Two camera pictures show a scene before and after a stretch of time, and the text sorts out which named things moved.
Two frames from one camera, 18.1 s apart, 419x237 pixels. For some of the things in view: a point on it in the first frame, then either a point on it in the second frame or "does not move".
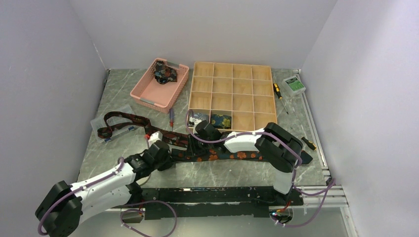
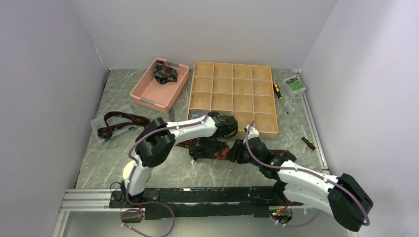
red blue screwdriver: [171, 117] does not move
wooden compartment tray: [246, 91] does not move
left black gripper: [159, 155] -> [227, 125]
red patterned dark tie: [167, 138] does not move
